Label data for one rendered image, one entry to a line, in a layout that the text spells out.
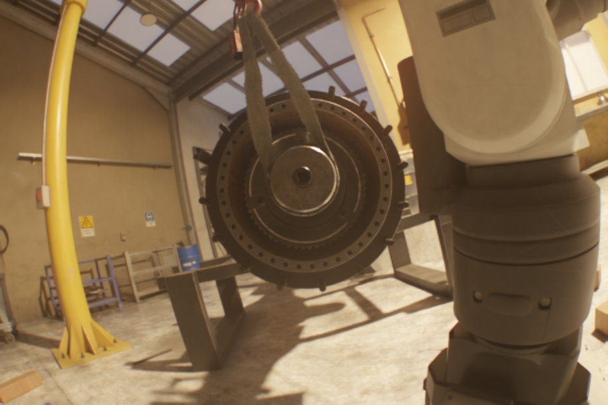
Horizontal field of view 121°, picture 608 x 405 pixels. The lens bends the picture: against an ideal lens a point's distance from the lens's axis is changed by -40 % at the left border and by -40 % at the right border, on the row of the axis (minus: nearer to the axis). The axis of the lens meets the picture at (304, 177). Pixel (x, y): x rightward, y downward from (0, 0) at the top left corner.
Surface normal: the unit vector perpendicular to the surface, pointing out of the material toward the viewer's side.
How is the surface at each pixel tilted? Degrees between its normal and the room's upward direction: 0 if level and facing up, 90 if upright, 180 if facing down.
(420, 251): 90
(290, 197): 90
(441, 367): 12
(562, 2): 131
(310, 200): 90
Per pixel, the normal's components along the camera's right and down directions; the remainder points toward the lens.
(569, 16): -0.14, 0.90
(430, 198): -0.88, 0.11
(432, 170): -0.72, 0.10
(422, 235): -0.46, -0.03
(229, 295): 0.06, -0.18
